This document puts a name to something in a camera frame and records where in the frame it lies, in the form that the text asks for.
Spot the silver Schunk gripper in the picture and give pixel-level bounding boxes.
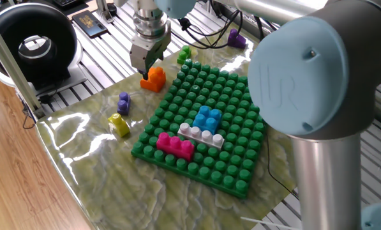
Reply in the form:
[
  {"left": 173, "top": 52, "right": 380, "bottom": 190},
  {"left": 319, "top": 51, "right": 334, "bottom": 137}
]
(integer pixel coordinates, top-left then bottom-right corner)
[{"left": 128, "top": 22, "right": 172, "bottom": 81}]

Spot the orange two-stud block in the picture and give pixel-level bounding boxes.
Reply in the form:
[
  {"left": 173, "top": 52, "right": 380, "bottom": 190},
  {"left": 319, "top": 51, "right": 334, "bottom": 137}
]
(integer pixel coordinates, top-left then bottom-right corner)
[{"left": 140, "top": 66, "right": 167, "bottom": 93}]

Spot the light blue four-stud block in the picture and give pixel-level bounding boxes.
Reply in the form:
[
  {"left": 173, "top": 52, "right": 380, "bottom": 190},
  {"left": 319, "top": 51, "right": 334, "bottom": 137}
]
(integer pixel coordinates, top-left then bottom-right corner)
[{"left": 192, "top": 105, "right": 223, "bottom": 135}]

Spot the pink three-stud block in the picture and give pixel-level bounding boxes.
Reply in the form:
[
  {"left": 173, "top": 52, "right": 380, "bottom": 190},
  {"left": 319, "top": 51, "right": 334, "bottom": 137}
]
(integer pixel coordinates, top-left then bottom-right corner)
[{"left": 156, "top": 132, "right": 196, "bottom": 162}]

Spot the white four-stud block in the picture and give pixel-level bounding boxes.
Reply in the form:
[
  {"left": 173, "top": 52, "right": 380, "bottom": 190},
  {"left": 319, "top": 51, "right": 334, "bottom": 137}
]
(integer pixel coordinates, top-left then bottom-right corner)
[{"left": 177, "top": 122, "right": 225, "bottom": 150}]

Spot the large green studded baseplate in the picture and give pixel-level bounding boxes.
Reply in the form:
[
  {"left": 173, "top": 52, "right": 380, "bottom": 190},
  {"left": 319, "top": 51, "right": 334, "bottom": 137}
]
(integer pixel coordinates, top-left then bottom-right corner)
[{"left": 131, "top": 58, "right": 267, "bottom": 199}]

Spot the violet two-stud block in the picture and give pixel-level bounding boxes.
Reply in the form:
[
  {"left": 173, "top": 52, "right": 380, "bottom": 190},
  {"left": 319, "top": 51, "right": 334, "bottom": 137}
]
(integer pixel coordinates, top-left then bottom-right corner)
[{"left": 116, "top": 91, "right": 131, "bottom": 116}]

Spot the bright green two-stud block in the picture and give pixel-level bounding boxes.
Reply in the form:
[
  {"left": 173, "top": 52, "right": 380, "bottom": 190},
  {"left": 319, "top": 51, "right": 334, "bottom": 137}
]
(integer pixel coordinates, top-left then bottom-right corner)
[{"left": 176, "top": 45, "right": 193, "bottom": 65}]

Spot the yellow-green single-stud block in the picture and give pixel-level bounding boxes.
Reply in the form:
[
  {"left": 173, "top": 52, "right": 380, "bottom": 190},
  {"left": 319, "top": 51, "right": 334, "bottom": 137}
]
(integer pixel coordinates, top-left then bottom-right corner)
[{"left": 107, "top": 112, "right": 130, "bottom": 138}]

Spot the black small card device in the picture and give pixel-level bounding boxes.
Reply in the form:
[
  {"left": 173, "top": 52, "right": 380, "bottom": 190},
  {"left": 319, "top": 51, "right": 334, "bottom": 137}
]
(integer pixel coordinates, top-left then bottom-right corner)
[{"left": 71, "top": 10, "right": 108, "bottom": 39}]

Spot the dark purple single-stud block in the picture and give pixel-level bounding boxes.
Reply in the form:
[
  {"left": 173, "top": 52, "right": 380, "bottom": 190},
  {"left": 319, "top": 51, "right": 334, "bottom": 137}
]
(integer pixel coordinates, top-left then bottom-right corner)
[{"left": 227, "top": 28, "right": 248, "bottom": 50}]

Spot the black keyboard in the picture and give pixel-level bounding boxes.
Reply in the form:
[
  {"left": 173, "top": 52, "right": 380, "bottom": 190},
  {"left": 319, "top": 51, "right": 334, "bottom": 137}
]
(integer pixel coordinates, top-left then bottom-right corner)
[{"left": 52, "top": 0, "right": 89, "bottom": 10}]

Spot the green marble patterned mat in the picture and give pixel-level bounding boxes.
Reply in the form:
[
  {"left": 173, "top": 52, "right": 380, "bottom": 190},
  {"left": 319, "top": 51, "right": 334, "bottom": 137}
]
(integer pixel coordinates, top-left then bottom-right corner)
[{"left": 35, "top": 24, "right": 298, "bottom": 230}]

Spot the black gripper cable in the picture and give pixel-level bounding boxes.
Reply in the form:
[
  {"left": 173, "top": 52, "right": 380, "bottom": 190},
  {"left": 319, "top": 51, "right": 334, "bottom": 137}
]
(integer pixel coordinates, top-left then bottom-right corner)
[{"left": 170, "top": 0, "right": 244, "bottom": 50}]

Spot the silver metal bracket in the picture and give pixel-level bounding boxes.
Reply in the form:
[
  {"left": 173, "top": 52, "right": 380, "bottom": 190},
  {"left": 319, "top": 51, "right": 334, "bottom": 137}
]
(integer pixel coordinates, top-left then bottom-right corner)
[{"left": 94, "top": 0, "right": 114, "bottom": 24}]

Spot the black ring shaped device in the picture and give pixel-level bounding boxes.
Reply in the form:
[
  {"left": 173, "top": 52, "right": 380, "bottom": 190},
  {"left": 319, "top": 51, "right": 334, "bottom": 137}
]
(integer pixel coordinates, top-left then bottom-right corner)
[{"left": 0, "top": 2, "right": 84, "bottom": 91}]

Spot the thick black cable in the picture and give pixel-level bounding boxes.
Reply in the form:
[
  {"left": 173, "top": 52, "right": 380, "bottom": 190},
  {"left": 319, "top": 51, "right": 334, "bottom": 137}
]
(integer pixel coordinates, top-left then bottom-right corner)
[{"left": 253, "top": 15, "right": 266, "bottom": 42}]

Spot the aluminium frame post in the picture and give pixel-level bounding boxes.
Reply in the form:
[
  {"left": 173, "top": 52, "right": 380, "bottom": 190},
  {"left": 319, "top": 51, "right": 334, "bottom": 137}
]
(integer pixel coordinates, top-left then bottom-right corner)
[{"left": 0, "top": 9, "right": 46, "bottom": 119}]

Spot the thin black cable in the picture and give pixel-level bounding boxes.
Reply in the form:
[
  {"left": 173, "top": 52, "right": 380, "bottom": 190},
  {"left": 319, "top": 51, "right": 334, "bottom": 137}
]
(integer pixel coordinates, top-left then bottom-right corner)
[{"left": 265, "top": 134, "right": 299, "bottom": 199}]

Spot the white cable tie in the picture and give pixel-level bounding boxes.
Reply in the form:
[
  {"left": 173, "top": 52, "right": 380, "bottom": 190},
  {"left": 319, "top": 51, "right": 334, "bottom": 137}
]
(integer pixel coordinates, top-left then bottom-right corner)
[{"left": 240, "top": 217, "right": 301, "bottom": 230}]

